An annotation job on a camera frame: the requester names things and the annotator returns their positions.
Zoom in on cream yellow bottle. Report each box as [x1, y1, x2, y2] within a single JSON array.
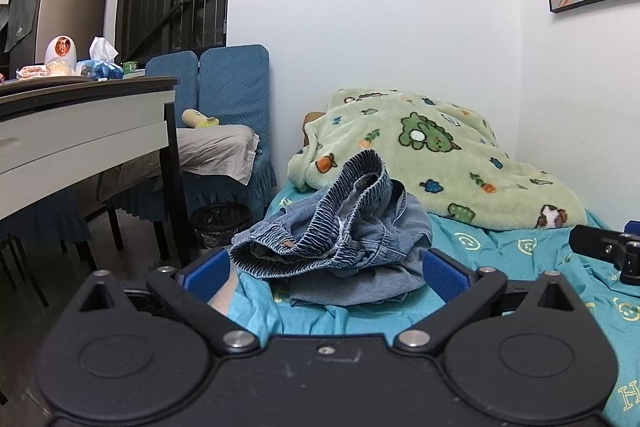
[[181, 108, 221, 129]]

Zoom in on blue and white bag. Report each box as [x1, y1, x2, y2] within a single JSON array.
[[75, 57, 125, 81]]

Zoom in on wooden headboard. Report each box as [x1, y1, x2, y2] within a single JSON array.
[[301, 111, 326, 148]]

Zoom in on dark hanging cloth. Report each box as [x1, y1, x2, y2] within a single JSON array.
[[4, 0, 48, 54]]

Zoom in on clear bread bag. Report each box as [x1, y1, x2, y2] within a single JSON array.
[[46, 59, 76, 78]]

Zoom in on grey cloth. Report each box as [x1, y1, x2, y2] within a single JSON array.
[[97, 124, 261, 202]]

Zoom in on teal printed bed sheet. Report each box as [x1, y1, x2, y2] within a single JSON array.
[[227, 182, 640, 427]]

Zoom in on green cartoon print blanket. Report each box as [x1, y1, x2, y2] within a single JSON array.
[[287, 87, 588, 230]]

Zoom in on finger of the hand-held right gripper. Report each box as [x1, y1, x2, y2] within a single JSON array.
[[569, 221, 640, 285]]

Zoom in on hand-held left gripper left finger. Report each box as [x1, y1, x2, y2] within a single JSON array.
[[75, 248, 262, 354]]

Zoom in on black trash bin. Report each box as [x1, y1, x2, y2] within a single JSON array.
[[190, 204, 253, 250]]

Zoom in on white egg-shaped device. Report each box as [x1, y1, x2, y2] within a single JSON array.
[[45, 35, 78, 65]]

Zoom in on white desk with black frame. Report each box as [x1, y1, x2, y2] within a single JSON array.
[[0, 76, 193, 268]]

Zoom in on blue denim pants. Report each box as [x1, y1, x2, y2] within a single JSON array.
[[230, 148, 435, 308]]

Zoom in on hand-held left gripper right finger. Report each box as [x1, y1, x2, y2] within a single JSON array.
[[392, 248, 587, 354]]

